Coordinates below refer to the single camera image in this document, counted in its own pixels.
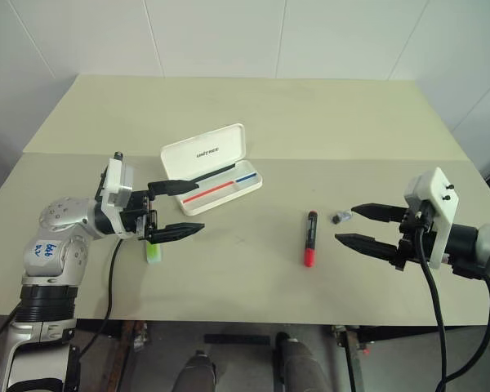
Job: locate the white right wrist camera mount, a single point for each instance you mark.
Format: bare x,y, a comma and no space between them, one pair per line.
443,212

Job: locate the black flat bar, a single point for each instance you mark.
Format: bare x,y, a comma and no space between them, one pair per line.
237,339

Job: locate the green rectangular eraser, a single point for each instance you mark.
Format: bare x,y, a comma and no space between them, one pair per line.
153,253

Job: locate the white plastic pencil case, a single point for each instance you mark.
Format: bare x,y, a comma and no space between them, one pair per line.
212,147

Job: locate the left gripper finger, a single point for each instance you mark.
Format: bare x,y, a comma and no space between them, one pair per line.
173,188
179,232

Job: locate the black metal table frame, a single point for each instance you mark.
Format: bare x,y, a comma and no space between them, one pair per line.
351,367

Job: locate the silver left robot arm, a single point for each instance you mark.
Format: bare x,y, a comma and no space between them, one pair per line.
45,257

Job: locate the dark grey rounded shape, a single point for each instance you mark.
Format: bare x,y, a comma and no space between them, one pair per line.
196,373
302,363

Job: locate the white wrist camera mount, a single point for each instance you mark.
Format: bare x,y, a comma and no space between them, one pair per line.
443,212
115,179

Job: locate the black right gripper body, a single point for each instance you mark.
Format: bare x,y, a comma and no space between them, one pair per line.
414,237

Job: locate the rusty metal table leg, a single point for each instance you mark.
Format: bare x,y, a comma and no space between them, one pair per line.
126,339

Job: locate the black marker with red cap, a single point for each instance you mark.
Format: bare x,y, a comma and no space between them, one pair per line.
310,241

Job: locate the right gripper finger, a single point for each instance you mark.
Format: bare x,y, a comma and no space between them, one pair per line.
381,212
367,245

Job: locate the red and blue pencil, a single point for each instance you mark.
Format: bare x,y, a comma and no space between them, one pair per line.
208,192

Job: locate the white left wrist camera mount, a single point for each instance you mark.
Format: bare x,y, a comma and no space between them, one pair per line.
115,179

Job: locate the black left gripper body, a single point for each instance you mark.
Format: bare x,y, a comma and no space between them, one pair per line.
136,206

